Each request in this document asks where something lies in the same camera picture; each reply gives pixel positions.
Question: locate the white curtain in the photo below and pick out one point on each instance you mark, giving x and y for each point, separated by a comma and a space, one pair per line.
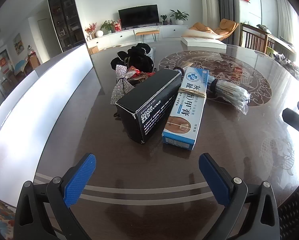
209, 2

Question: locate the bundle of cotton swabs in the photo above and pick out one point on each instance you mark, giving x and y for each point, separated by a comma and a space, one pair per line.
229, 92

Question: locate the white door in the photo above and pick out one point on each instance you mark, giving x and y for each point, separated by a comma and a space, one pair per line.
45, 40

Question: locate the red flower arrangement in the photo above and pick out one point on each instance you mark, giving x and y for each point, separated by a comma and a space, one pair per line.
90, 28

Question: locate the white flat box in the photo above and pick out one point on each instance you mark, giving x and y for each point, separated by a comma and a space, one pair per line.
202, 42

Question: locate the blue white ointment box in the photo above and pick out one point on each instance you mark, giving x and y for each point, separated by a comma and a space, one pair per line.
187, 115

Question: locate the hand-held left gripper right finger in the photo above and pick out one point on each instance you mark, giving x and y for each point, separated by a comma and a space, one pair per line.
214, 180

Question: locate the red gift box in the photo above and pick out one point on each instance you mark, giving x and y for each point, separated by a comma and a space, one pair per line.
117, 27

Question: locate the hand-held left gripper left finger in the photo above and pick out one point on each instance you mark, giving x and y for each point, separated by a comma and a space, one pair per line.
80, 180

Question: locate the grey folded cloth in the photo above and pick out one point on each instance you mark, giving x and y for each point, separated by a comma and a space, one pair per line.
264, 28

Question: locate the orange lounge chair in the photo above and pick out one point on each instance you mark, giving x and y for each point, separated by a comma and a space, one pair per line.
225, 26

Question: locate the large potted plant white pot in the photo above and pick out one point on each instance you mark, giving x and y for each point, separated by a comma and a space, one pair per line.
179, 16

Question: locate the grey curtain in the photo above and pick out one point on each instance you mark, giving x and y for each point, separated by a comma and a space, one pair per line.
227, 0

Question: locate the wooden stool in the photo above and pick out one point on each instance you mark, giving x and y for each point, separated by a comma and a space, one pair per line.
147, 32

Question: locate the small potted plant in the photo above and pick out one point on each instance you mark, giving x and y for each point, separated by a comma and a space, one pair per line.
164, 18

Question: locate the tan rubber band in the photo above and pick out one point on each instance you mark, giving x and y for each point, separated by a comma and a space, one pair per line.
192, 93

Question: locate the red paper decoration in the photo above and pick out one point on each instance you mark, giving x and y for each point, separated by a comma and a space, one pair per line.
3, 62

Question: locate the small wooden cabinet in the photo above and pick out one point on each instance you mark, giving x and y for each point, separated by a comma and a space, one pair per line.
34, 62

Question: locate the clear water jug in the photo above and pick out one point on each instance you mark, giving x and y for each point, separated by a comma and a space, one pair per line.
30, 50

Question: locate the dark glass display cabinet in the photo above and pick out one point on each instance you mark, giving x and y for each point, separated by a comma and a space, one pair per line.
67, 17

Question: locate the framed wall painting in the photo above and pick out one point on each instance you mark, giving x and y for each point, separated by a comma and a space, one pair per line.
18, 43

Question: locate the red hair accessory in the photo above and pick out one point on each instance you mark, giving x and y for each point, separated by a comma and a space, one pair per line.
137, 71

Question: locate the bushy green potted plant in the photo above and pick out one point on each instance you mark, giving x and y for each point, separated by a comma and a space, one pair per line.
108, 26

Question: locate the light blue cloth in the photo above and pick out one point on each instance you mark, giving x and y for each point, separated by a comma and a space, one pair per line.
20, 66

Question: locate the silver rhinestone bow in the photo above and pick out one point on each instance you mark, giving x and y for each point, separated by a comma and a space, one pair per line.
119, 80

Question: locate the floral rug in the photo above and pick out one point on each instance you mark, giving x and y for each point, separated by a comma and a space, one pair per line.
0, 211

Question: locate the white television cabinet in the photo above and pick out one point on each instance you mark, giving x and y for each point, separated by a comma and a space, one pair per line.
169, 31

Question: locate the wooden sideboard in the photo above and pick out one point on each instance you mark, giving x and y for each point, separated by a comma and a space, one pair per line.
280, 43

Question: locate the black television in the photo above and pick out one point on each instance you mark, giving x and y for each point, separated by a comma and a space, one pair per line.
138, 15

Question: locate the dark patterned seat cushion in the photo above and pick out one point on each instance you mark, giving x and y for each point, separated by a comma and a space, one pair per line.
293, 210

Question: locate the black cardboard box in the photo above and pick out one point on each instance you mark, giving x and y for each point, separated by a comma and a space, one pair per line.
152, 100

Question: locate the round white vase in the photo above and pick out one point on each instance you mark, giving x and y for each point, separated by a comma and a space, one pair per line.
99, 33

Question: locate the wooden chair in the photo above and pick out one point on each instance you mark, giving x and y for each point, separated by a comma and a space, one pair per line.
253, 38

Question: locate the black velvet scrunchie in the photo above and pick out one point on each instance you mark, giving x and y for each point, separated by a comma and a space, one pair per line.
119, 61
140, 56

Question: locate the large white board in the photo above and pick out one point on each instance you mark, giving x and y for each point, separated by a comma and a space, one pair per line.
39, 97

